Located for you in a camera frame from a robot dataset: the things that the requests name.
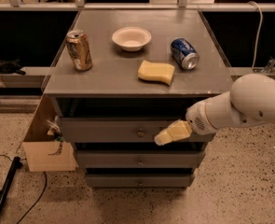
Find cardboard side box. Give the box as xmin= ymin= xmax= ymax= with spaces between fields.
xmin=22 ymin=96 xmax=77 ymax=172

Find yellow sponge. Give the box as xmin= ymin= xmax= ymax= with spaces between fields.
xmin=138 ymin=60 xmax=175 ymax=86

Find white hanging cable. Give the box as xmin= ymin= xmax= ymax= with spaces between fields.
xmin=248 ymin=1 xmax=264 ymax=75

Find gold soda can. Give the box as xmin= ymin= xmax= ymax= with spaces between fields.
xmin=66 ymin=30 xmax=92 ymax=71

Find black floor cable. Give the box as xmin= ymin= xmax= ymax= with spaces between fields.
xmin=0 ymin=154 xmax=48 ymax=224

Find grey top drawer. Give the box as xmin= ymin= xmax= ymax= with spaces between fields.
xmin=56 ymin=116 xmax=224 ymax=144

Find blue soda can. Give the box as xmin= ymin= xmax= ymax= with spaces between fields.
xmin=171 ymin=38 xmax=199 ymax=70

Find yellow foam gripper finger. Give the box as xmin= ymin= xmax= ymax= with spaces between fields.
xmin=154 ymin=119 xmax=192 ymax=146

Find white paper bowl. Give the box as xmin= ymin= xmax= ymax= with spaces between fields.
xmin=112 ymin=27 xmax=152 ymax=52

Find black floor bar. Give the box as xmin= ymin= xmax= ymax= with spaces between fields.
xmin=0 ymin=157 xmax=22 ymax=215

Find crumpled trash in box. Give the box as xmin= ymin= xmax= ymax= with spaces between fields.
xmin=47 ymin=116 xmax=63 ymax=141

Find black object on ledge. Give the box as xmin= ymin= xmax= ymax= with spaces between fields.
xmin=0 ymin=60 xmax=26 ymax=76

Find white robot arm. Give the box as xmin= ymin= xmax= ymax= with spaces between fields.
xmin=155 ymin=74 xmax=275 ymax=146

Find grey drawer cabinet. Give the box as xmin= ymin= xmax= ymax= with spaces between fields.
xmin=44 ymin=9 xmax=232 ymax=175

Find grey middle drawer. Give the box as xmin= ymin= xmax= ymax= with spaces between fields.
xmin=76 ymin=150 xmax=205 ymax=168

